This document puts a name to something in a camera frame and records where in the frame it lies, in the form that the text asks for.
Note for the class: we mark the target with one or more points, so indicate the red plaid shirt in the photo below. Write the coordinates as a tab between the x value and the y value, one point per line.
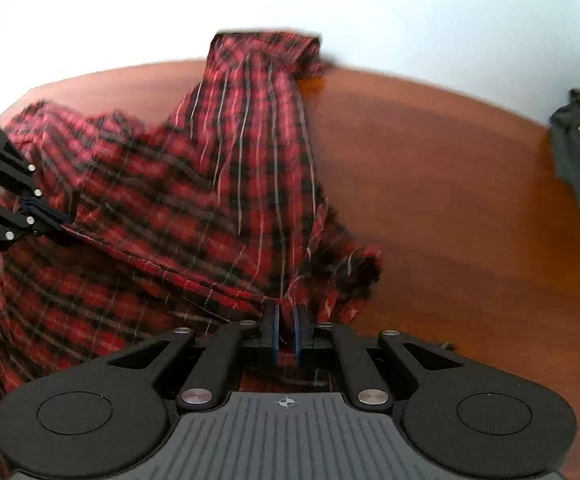
170	200

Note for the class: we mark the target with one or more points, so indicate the dark grey garment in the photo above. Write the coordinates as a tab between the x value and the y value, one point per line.
577	160

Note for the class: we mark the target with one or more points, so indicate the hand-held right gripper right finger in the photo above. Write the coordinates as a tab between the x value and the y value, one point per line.
301	335

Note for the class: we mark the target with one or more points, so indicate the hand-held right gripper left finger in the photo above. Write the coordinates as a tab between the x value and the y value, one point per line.
271	332

